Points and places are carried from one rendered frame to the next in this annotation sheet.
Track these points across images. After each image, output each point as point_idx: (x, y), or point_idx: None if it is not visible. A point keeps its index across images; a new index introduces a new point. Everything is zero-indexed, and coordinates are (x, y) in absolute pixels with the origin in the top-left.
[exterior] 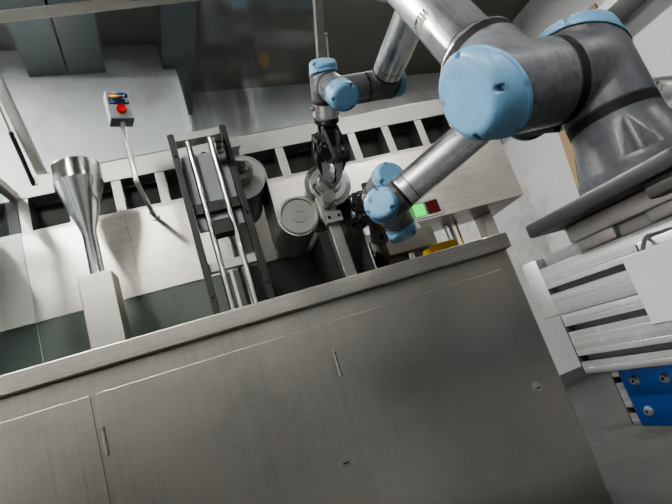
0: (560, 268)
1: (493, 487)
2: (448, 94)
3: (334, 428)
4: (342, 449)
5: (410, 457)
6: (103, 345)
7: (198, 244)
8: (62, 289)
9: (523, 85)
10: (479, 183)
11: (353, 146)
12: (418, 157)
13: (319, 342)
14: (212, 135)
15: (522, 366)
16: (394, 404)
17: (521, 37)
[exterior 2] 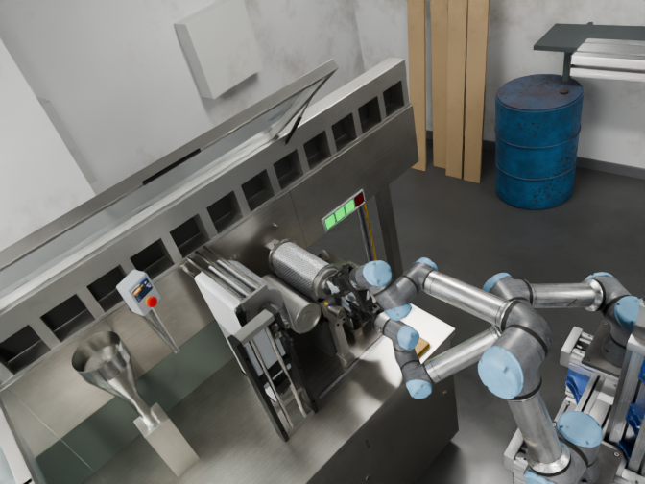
0: (524, 470)
1: (419, 443)
2: (534, 482)
3: (364, 469)
4: (367, 473)
5: (392, 456)
6: (179, 462)
7: (271, 407)
8: (71, 405)
9: None
10: (393, 162)
11: (301, 160)
12: (448, 363)
13: (360, 440)
14: (269, 324)
15: (441, 387)
16: (389, 441)
17: (573, 473)
